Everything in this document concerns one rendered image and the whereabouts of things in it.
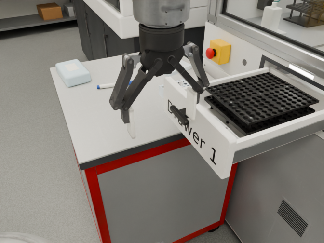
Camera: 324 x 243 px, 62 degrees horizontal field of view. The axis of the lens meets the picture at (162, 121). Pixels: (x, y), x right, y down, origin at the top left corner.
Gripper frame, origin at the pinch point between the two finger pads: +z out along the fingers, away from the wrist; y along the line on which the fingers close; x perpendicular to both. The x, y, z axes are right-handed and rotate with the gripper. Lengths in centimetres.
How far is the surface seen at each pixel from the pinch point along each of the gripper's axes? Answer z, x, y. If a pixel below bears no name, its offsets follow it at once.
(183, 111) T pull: 1.5, 3.1, 6.8
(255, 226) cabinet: 68, 0, 42
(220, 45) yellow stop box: 2, 33, 38
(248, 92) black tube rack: 2.6, 4.8, 27.1
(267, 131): 3.2, -9.3, 20.8
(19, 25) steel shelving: 77, 367, -36
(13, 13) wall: 73, 417, -41
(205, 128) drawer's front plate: 2.2, -3.4, 8.7
